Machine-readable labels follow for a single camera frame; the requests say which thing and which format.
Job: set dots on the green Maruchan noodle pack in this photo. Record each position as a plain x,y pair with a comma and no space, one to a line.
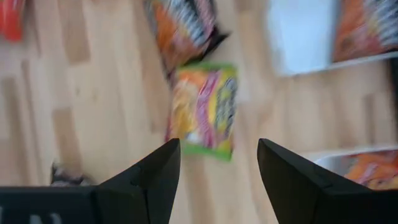
205,109

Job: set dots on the black Fire Noodle pack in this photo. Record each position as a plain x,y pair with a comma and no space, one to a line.
68,179
183,34
363,31

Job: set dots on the red Saucy Noodle pack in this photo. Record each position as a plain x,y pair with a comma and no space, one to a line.
376,171
11,18

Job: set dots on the white plastic bin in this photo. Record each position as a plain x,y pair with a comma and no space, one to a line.
298,37
332,161

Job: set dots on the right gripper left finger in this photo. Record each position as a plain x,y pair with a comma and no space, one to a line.
140,193

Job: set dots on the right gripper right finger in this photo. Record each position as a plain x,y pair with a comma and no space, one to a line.
298,193

